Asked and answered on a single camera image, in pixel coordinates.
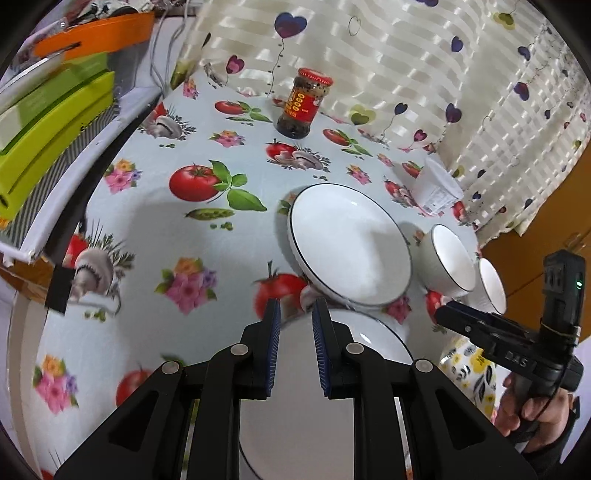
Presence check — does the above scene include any heart print curtain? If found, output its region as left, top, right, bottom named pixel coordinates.
left=170, top=0, right=591, bottom=250

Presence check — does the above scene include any brown wooden cabinet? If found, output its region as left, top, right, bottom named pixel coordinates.
left=479, top=152, right=591, bottom=324

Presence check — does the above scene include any grey striped cloth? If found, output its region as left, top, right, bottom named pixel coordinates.
left=0, top=134, right=100, bottom=250

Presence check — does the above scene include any orange box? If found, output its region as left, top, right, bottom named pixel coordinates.
left=33, top=11, right=155, bottom=63

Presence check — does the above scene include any red-lidded sauce jar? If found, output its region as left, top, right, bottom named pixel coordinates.
left=276, top=68, right=334, bottom=139

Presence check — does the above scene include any vegetable print tablecloth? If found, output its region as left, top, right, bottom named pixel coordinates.
left=18, top=76, right=483, bottom=480

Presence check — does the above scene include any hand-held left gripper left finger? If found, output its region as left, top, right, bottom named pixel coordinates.
left=55, top=298, right=282, bottom=480

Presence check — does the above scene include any white plate with black rim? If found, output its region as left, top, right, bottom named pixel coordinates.
left=238, top=308, right=415, bottom=480
left=287, top=183, right=413, bottom=309

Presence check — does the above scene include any white plastic tub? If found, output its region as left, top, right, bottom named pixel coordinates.
left=412, top=157, right=464, bottom=217

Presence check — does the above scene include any black strap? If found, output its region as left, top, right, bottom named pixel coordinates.
left=45, top=198, right=88, bottom=315

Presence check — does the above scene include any white ribbed bowl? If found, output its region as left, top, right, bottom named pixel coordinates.
left=418, top=224, right=478, bottom=298
left=475, top=257, right=508, bottom=315

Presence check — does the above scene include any white cable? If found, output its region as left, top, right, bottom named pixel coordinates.
left=166, top=0, right=192, bottom=61
left=148, top=11, right=169, bottom=95

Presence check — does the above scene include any pale green box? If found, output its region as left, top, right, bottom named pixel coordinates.
left=0, top=52, right=110, bottom=153

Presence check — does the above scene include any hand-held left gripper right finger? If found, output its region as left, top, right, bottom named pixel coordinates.
left=311, top=298, right=539, bottom=480

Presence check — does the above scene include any person's right hand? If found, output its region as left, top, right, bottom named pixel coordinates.
left=493, top=376, right=575, bottom=453

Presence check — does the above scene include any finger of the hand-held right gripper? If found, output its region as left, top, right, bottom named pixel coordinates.
left=434, top=302, right=532, bottom=344

